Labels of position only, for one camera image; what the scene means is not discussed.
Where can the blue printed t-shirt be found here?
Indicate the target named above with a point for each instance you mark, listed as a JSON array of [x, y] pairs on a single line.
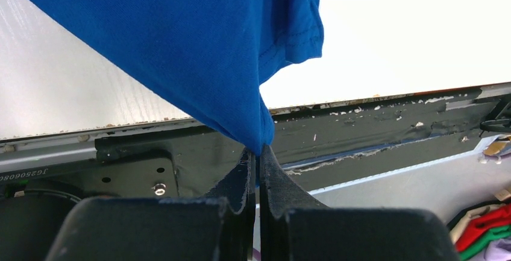
[[206, 57]]

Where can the aluminium front frame rail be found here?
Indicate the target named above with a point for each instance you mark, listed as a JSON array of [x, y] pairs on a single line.
[[39, 154]]

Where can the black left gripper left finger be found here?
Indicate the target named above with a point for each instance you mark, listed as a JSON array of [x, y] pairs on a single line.
[[216, 226]]

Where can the stack of coloured folded clothes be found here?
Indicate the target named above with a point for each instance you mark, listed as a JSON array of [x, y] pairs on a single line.
[[473, 228]]

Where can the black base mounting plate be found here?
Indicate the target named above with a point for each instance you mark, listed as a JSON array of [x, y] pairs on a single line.
[[421, 150]]

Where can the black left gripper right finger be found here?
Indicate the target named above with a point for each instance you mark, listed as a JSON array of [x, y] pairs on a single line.
[[296, 226]]

